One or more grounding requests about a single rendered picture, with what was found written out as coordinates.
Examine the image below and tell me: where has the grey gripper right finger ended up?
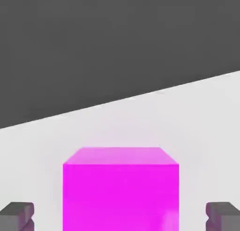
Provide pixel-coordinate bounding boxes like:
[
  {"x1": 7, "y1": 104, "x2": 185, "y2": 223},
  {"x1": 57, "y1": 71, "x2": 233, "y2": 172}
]
[{"x1": 205, "y1": 201, "x2": 240, "y2": 231}]

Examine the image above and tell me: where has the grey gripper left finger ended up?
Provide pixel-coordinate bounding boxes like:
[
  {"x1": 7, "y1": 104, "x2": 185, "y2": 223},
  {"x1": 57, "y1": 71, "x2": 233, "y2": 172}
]
[{"x1": 0, "y1": 201, "x2": 35, "y2": 231}]

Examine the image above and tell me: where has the small magenta cube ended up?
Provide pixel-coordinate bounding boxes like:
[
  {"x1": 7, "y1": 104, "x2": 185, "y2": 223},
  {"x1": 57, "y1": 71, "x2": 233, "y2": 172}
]
[{"x1": 62, "y1": 147, "x2": 180, "y2": 231}]

